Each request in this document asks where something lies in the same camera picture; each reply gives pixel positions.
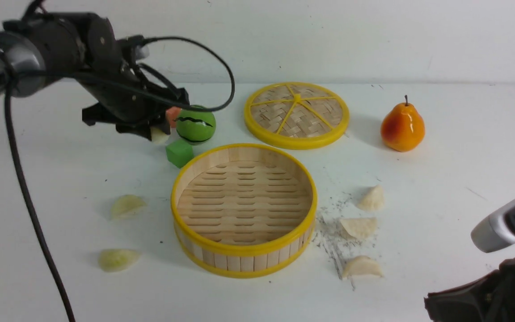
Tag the orange foam cube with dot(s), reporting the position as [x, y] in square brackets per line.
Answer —
[171, 115]

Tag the woven bamboo steamer lid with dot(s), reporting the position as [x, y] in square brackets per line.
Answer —
[296, 115]

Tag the pale green dumpling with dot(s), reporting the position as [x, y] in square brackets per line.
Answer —
[158, 136]
[126, 206]
[116, 260]

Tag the green foam cube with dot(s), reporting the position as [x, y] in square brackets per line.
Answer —
[179, 153]

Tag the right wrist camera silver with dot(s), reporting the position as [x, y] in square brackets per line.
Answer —
[497, 230]

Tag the orange yellow toy pear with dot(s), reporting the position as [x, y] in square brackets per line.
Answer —
[403, 128]

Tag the white dumpling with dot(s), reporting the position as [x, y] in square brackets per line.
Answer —
[358, 228]
[373, 200]
[361, 265]

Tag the bamboo steamer tray yellow rim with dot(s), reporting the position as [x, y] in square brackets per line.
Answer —
[244, 210]

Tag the green toy watermelon ball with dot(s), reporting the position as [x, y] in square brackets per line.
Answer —
[195, 127]

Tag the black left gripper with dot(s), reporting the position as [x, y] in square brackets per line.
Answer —
[132, 113]

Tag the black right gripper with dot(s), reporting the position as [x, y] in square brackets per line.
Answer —
[488, 299]

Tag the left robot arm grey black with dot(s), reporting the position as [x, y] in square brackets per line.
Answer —
[64, 43]

